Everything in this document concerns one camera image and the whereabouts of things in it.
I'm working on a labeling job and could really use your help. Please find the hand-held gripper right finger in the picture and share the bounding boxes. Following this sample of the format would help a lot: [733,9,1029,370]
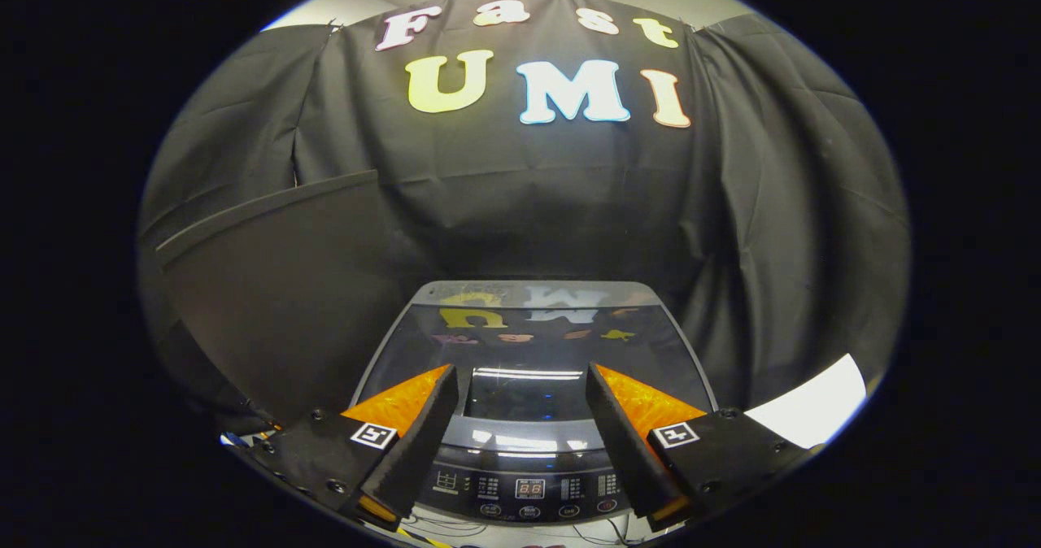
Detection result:
[586,363,814,533]

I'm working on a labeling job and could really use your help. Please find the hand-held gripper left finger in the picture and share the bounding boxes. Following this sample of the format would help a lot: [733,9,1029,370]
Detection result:
[248,363,460,531]

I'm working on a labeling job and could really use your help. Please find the grey washing machine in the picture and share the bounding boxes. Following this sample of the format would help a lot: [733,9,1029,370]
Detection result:
[350,280,721,533]

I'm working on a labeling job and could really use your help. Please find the white flat board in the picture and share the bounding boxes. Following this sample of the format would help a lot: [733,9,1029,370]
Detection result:
[744,353,867,450]

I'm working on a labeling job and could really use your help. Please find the grey cabinet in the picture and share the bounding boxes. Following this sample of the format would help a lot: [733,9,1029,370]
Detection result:
[138,168,432,435]

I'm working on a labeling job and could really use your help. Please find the black backdrop cloth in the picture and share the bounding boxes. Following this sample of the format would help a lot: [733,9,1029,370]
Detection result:
[137,0,912,419]

